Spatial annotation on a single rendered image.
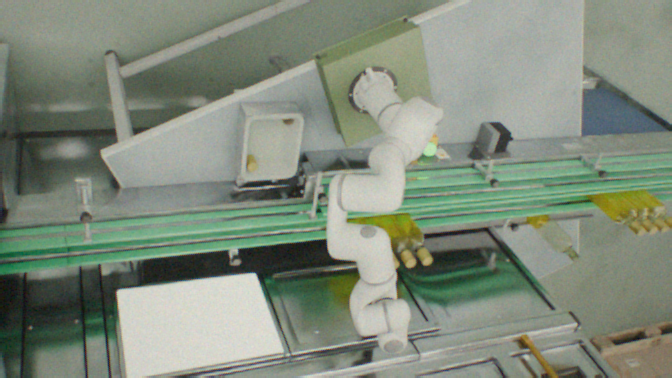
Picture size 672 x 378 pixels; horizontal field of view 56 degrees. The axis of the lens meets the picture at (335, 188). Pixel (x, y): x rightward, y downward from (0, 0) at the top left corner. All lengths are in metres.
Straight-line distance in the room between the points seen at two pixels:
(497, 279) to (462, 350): 0.39
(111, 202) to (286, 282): 0.56
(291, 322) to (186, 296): 0.31
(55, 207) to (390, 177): 0.97
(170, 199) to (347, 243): 0.69
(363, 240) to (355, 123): 0.61
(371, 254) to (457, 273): 0.83
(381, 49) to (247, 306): 0.83
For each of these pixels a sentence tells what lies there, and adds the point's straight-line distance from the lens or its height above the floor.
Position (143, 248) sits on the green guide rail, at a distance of 1.89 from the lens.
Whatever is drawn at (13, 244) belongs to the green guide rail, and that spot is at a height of 0.95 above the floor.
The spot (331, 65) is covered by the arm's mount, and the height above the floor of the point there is 0.84.
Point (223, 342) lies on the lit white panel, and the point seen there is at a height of 1.24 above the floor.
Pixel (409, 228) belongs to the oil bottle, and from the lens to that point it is 1.99.
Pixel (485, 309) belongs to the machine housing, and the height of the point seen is 1.25.
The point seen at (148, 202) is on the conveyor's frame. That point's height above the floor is 0.84.
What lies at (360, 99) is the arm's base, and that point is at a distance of 1.86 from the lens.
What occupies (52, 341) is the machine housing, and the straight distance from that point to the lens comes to 1.84.
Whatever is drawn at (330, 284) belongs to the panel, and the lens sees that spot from 1.95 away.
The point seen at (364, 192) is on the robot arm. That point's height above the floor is 1.35.
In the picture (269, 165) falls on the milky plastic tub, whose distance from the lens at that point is 1.96.
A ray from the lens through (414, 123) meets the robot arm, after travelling 1.50.
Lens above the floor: 2.34
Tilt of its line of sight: 48 degrees down
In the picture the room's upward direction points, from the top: 149 degrees clockwise
